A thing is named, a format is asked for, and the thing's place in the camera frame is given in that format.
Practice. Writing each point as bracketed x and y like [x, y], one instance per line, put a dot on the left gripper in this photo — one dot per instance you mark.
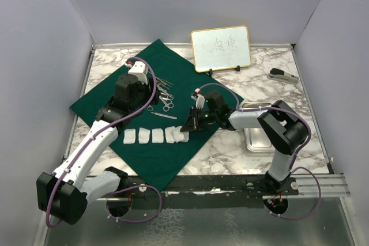
[148, 89]

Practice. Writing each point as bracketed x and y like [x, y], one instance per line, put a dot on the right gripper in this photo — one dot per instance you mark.
[193, 122]

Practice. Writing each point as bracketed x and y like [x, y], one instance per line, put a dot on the white gauze pad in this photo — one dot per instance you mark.
[157, 135]
[129, 136]
[143, 136]
[169, 134]
[180, 136]

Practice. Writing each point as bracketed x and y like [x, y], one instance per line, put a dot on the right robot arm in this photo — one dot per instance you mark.
[286, 130]

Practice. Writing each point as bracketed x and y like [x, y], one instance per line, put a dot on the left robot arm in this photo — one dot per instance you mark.
[66, 192]

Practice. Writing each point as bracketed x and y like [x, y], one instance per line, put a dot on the stainless steel tray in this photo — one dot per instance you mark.
[257, 142]

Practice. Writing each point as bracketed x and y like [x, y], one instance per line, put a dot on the black grey stapler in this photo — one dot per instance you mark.
[282, 76]

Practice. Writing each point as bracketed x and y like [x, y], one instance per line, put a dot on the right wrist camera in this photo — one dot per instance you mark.
[198, 98]

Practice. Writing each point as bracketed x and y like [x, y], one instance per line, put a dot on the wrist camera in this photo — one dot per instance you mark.
[140, 70]
[198, 98]

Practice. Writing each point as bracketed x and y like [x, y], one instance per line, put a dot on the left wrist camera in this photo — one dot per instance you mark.
[140, 70]

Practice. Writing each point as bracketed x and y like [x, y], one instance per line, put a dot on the steel scalpel handle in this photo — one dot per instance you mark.
[165, 116]

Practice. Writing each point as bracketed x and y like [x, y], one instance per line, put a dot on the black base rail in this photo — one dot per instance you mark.
[204, 192]

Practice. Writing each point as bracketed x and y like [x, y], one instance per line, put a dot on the white board with frame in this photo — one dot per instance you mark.
[221, 49]

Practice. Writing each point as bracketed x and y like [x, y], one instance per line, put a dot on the aluminium extrusion rail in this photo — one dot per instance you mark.
[331, 186]

